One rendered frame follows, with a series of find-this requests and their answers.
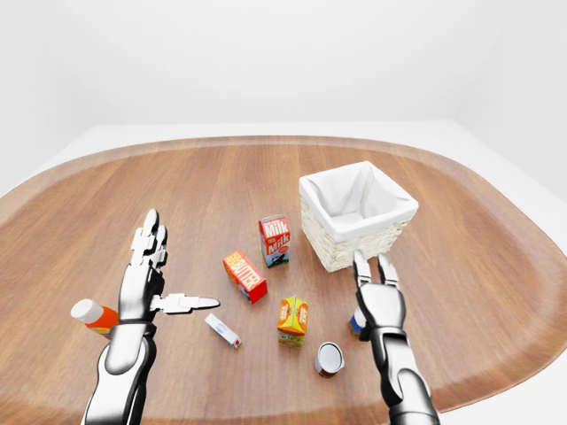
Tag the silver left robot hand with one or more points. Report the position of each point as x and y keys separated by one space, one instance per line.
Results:
x=138 y=288

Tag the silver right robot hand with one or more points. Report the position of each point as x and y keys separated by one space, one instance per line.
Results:
x=383 y=303

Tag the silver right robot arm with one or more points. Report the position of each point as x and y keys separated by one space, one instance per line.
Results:
x=401 y=376

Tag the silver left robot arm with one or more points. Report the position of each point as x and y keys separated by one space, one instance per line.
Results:
x=121 y=372

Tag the blue yellow soup can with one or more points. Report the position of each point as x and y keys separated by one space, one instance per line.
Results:
x=356 y=325

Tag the silver topped tomato sauce can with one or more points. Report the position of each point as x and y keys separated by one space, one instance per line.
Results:
x=329 y=359

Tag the white lined wicker basket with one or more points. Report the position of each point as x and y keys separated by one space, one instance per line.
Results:
x=354 y=217

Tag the orange bottle with white cap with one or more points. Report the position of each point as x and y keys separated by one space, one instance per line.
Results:
x=95 y=316

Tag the orange juice carton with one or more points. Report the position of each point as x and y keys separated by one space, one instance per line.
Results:
x=292 y=323

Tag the white flat cream cheese box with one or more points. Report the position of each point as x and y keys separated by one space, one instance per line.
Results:
x=222 y=329

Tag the red orange butter box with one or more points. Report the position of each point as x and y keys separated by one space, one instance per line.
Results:
x=246 y=276

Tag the red milk carton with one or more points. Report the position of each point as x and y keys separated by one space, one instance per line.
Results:
x=275 y=241

